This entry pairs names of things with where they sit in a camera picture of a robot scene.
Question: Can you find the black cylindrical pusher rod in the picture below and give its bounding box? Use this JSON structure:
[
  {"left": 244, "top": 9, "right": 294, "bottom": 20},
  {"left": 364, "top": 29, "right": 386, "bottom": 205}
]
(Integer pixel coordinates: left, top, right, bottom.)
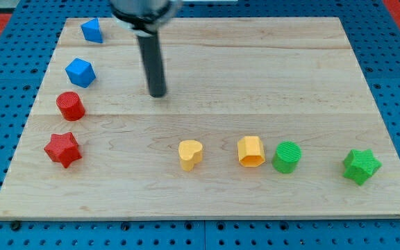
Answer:
[{"left": 137, "top": 33, "right": 167, "bottom": 98}]

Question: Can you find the yellow hexagon block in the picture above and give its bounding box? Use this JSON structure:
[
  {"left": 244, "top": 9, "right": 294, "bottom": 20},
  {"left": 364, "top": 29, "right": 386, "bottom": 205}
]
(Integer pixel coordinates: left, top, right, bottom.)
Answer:
[{"left": 237, "top": 136, "right": 265, "bottom": 167}]

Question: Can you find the blue triangular prism block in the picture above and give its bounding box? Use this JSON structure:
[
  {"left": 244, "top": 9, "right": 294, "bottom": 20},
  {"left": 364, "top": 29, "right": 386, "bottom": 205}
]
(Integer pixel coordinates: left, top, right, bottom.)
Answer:
[{"left": 81, "top": 18, "right": 103, "bottom": 44}]

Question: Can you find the blue cube block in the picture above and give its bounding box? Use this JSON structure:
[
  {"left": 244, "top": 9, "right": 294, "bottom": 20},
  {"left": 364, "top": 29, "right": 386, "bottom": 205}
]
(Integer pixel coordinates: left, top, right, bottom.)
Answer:
[{"left": 65, "top": 58, "right": 96, "bottom": 88}]

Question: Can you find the red cylinder block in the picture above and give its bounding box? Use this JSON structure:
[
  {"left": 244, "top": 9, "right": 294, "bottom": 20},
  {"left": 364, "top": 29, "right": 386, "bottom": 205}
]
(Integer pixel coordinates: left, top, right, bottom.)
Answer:
[{"left": 56, "top": 92, "right": 85, "bottom": 121}]

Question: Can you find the yellow heart block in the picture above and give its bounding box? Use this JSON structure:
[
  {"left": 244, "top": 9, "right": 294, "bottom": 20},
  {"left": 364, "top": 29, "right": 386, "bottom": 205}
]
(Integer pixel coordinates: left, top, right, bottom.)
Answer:
[{"left": 178, "top": 140, "right": 203, "bottom": 172}]

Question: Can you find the wooden board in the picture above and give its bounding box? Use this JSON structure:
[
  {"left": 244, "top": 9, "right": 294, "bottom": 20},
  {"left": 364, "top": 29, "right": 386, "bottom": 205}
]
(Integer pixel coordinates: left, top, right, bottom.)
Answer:
[{"left": 0, "top": 17, "right": 400, "bottom": 221}]

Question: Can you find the red star block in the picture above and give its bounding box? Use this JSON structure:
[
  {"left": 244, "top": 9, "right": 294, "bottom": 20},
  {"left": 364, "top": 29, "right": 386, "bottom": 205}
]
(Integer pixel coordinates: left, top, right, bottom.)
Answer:
[{"left": 44, "top": 132, "right": 82, "bottom": 168}]

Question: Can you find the green cylinder block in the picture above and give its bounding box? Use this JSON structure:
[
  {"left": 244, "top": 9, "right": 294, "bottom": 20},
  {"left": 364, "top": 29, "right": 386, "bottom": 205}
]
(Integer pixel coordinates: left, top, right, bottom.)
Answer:
[{"left": 272, "top": 141, "right": 301, "bottom": 174}]

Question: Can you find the green star block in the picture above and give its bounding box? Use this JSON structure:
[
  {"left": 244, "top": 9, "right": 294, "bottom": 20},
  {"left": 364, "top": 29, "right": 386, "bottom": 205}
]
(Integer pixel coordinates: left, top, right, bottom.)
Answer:
[{"left": 343, "top": 149, "right": 382, "bottom": 185}]

